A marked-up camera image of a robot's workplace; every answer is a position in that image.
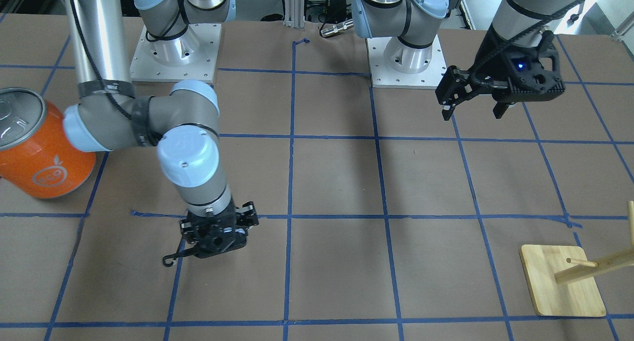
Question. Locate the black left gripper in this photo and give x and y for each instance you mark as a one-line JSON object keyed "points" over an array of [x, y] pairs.
{"points": [[490, 58]]}

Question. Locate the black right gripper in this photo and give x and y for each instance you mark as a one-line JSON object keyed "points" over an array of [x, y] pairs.
{"points": [[249, 215]]}

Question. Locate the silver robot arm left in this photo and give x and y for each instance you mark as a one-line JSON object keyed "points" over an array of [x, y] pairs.
{"points": [[416, 23]]}

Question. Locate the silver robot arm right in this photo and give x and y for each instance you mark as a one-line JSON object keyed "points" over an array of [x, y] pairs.
{"points": [[182, 126]]}

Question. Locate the wooden cup tree stand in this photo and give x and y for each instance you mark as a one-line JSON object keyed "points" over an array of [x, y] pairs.
{"points": [[561, 279]]}

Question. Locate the orange soda can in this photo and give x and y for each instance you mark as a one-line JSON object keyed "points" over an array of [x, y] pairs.
{"points": [[35, 154]]}

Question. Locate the aluminium frame post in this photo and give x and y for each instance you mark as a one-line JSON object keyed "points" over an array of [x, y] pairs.
{"points": [[293, 14]]}

